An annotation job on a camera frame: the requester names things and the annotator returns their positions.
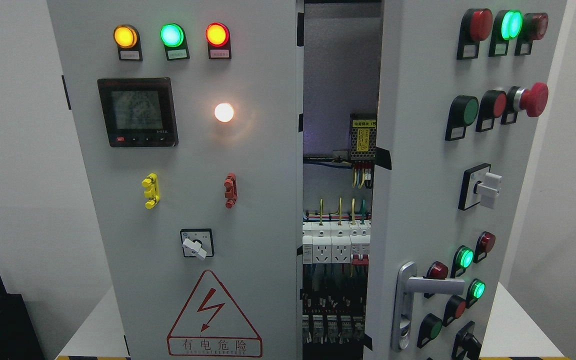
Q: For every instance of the grey cabinet door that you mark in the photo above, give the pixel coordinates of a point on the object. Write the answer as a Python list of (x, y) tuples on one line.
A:
[(255, 242), (446, 67)]

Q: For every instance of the white socket breaker row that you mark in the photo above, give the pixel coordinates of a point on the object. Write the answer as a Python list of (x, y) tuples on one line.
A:
[(334, 242)]

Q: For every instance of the metal mesh power supply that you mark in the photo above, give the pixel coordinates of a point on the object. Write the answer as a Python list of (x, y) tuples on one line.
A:
[(363, 136)]

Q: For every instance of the white glowing indicator lamp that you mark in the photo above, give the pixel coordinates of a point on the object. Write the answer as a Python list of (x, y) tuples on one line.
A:
[(224, 112)]

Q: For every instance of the relay terminal row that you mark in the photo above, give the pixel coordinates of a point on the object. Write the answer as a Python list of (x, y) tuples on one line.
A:
[(336, 319)]

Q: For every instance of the red indicator lamp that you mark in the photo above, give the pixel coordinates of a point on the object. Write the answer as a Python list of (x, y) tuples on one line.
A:
[(218, 39)]

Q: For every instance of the black digital power meter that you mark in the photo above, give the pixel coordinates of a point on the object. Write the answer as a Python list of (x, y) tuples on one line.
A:
[(138, 112)]

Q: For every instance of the red electric warning sticker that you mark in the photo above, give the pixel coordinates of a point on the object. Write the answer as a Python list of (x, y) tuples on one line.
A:
[(212, 324)]

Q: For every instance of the green indicator lamp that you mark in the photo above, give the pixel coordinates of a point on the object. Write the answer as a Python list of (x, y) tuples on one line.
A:
[(174, 41)]

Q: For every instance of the yellow indicator lamp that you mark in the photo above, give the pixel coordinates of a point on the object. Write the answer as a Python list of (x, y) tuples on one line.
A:
[(128, 43)]

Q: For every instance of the red emergency stop button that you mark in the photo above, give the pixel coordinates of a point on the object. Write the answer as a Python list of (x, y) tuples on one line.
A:
[(531, 100)]

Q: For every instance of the black equipment at left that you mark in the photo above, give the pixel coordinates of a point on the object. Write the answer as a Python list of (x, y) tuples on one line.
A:
[(18, 340)]

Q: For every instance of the red terminal post block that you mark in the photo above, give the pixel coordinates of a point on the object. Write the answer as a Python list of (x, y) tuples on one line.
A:
[(231, 192)]

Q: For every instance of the white rotary selector switch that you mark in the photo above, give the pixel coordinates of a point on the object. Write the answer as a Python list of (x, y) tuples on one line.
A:
[(197, 243)]

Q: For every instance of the yellow terminal post block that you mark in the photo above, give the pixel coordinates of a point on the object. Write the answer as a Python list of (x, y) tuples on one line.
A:
[(151, 192)]

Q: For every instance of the silver door lever handle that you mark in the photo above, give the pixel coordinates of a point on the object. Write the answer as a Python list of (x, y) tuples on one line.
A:
[(408, 284)]

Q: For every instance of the white knob selector switch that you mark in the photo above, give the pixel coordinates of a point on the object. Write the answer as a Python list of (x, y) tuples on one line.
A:
[(479, 187)]

